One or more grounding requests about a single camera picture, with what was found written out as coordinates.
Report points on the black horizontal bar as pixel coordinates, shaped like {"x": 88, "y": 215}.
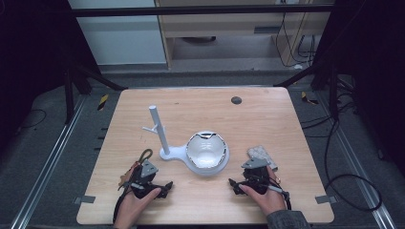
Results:
{"x": 191, "y": 11}

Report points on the yellow black tape strip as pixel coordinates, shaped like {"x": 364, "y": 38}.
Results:
{"x": 307, "y": 98}
{"x": 102, "y": 102}

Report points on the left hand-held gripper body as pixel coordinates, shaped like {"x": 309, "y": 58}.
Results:
{"x": 144, "y": 183}

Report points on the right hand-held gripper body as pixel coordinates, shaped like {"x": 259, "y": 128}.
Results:
{"x": 256, "y": 178}

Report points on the white cup stand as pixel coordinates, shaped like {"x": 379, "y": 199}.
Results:
{"x": 164, "y": 140}

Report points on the light wooden shelf unit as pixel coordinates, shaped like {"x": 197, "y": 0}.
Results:
{"x": 223, "y": 27}

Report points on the white bowl with silver rim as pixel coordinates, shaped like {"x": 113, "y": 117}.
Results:
{"x": 206, "y": 151}

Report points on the black metal stand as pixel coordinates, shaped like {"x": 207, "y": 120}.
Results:
{"x": 69, "y": 95}
{"x": 333, "y": 92}

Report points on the person's right hand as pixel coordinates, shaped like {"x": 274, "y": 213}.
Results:
{"x": 267, "y": 200}

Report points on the grey cloth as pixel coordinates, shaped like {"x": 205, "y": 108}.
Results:
{"x": 259, "y": 152}

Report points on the black curtain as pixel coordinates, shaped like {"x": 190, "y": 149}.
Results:
{"x": 35, "y": 63}
{"x": 372, "y": 63}

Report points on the grey table grommet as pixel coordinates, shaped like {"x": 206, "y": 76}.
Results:
{"x": 236, "y": 100}

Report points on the grey metal table bracket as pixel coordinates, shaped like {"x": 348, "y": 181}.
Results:
{"x": 85, "y": 199}
{"x": 325, "y": 199}

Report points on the white cabinet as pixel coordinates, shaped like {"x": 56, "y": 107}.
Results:
{"x": 121, "y": 38}

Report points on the person's left hand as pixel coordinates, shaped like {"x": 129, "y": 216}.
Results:
{"x": 132, "y": 206}

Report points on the aluminium floor rail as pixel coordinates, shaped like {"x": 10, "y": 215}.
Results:
{"x": 47, "y": 165}
{"x": 356, "y": 165}

